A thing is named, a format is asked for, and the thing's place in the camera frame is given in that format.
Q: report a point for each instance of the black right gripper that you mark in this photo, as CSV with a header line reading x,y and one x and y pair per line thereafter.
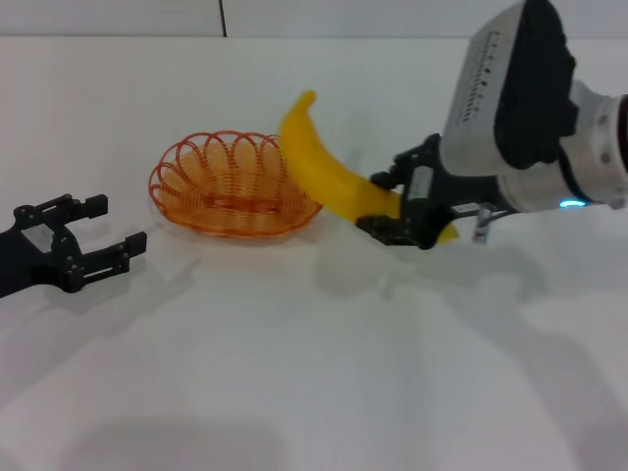
x,y
456,191

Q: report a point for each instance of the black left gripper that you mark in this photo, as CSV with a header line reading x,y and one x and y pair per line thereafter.
x,y
29,260

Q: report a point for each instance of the yellow banana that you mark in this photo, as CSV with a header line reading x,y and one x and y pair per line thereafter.
x,y
314,162

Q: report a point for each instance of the orange woven plastic basket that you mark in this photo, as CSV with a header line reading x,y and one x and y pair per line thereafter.
x,y
221,216

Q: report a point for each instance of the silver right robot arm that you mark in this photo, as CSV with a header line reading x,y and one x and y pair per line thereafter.
x,y
603,147

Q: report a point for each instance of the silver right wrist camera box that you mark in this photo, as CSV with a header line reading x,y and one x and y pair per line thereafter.
x,y
490,88

